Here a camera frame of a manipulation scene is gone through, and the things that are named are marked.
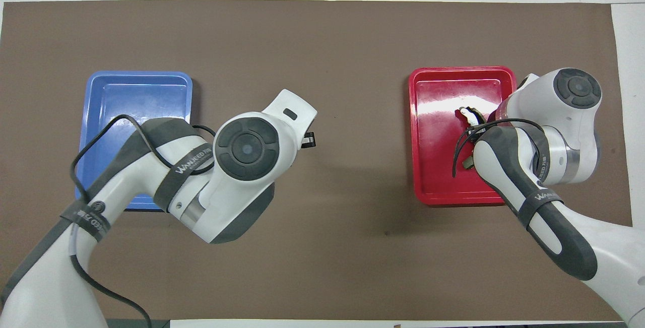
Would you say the curved metal brake shoe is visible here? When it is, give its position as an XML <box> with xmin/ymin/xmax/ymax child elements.
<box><xmin>456</xmin><ymin>107</ymin><xmax>485</xmax><ymax>170</ymax></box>

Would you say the red plastic tray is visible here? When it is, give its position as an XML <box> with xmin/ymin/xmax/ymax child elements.
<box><xmin>408</xmin><ymin>65</ymin><xmax>520</xmax><ymax>206</ymax></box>

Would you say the brown table mat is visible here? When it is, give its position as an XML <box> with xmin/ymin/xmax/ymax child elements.
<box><xmin>0</xmin><ymin>0</ymin><xmax>640</xmax><ymax>321</ymax></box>

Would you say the blue plastic tray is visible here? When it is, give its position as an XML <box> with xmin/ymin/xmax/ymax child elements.
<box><xmin>75</xmin><ymin>70</ymin><xmax>194</xmax><ymax>213</ymax></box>

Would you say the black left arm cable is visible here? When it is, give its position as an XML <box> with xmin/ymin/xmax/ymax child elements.
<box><xmin>70</xmin><ymin>114</ymin><xmax>217</xmax><ymax>328</ymax></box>

